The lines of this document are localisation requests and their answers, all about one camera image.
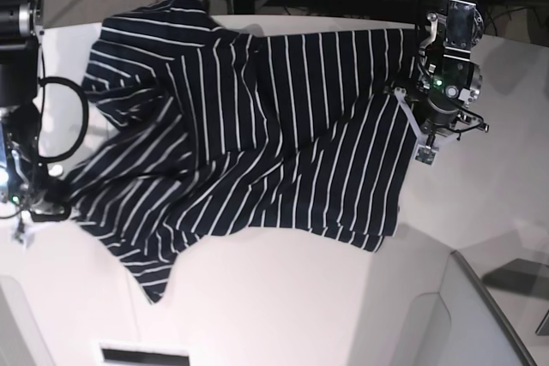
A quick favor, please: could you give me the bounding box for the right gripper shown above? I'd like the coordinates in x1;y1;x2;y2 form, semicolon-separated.
25;185;72;223

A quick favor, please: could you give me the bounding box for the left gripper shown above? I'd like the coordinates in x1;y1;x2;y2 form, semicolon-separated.
418;108;490;143

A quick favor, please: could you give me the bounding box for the navy white striped t-shirt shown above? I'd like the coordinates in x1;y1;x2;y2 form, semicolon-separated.
64;0;416;303

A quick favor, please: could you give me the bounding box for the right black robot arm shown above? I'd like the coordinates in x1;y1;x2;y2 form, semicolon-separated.
1;0;89;223

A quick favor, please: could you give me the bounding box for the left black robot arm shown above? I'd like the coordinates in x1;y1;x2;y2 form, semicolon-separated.
418;0;488;149

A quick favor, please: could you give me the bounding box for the white slotted panel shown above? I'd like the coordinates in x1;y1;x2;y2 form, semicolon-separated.
94;340;192;366

